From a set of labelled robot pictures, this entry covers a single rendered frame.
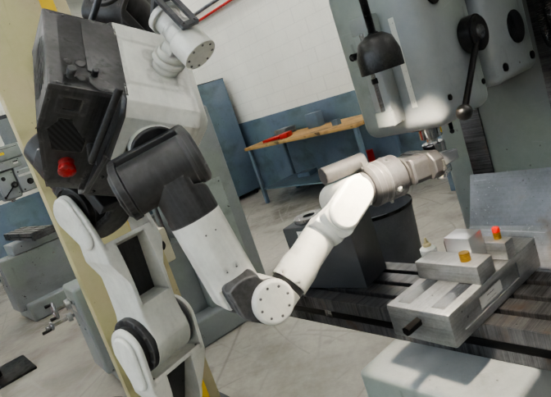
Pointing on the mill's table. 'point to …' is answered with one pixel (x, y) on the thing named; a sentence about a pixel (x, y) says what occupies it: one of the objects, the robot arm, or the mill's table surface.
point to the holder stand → (345, 254)
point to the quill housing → (413, 51)
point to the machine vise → (465, 295)
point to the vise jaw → (449, 268)
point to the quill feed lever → (469, 28)
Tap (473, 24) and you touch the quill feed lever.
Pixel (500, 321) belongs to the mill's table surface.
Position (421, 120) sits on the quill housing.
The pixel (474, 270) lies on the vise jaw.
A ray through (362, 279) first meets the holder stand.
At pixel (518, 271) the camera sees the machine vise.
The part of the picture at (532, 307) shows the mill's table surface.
